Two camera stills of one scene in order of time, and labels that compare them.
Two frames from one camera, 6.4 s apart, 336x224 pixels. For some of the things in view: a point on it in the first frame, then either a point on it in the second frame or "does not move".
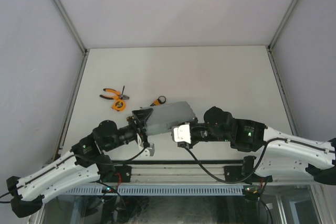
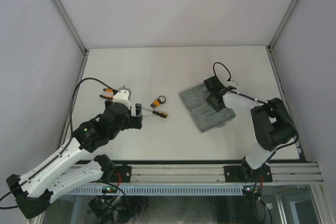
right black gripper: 192,143 to 217,108
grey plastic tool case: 164,117 to 206,117
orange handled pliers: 119,95 does not move
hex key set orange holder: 161,99 does not move
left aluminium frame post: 67,18 does not move
